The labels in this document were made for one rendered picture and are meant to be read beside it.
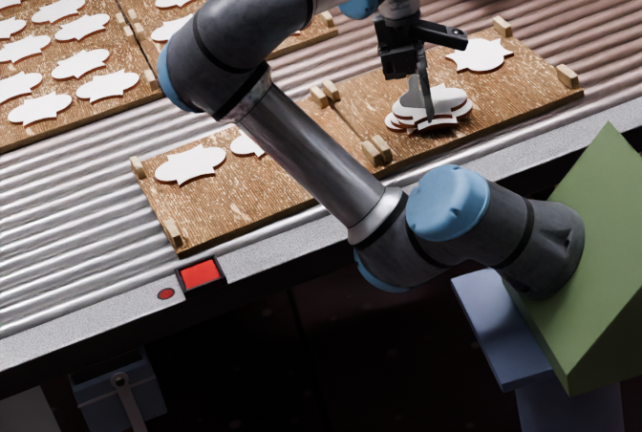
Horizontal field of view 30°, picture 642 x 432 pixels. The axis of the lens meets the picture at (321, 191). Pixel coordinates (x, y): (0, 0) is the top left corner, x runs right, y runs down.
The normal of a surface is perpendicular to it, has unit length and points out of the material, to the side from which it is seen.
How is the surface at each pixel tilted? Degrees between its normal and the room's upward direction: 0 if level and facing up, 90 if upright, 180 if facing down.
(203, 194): 0
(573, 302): 45
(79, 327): 0
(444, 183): 39
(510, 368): 0
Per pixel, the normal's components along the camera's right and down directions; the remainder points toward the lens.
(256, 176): -0.21, -0.81
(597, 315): -0.82, -0.37
